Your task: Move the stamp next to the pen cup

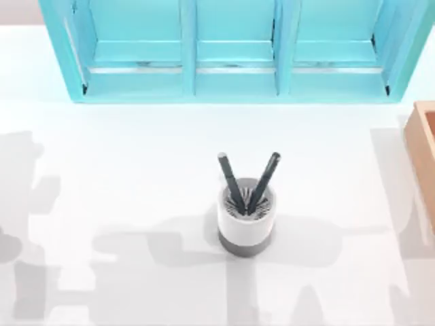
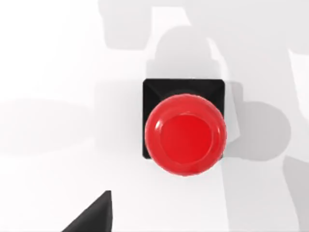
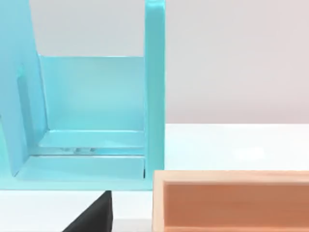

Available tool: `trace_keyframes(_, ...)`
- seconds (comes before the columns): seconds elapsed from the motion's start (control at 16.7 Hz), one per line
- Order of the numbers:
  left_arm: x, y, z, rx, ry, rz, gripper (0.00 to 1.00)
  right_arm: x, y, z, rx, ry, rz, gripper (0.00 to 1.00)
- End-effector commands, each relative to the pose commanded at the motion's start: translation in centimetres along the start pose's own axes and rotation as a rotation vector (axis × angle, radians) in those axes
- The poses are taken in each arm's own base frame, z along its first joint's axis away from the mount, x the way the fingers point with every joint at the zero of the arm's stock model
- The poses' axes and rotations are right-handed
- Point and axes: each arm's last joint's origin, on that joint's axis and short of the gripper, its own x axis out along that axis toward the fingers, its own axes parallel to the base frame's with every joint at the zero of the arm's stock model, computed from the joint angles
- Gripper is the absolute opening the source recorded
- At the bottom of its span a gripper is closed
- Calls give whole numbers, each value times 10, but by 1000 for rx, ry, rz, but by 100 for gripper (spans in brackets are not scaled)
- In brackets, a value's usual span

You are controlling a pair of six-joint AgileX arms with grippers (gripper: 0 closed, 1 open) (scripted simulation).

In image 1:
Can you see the black pen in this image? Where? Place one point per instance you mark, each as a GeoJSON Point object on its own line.
{"type": "Point", "coordinates": [263, 180]}
{"type": "Point", "coordinates": [231, 180]}

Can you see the light blue rack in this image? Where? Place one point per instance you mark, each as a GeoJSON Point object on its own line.
{"type": "Point", "coordinates": [234, 85]}

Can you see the white and grey pen holder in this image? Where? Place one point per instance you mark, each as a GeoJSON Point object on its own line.
{"type": "Point", "coordinates": [246, 231]}

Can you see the salmon-coloured shallow box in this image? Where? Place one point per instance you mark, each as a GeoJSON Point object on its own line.
{"type": "Point", "coordinates": [418, 142]}

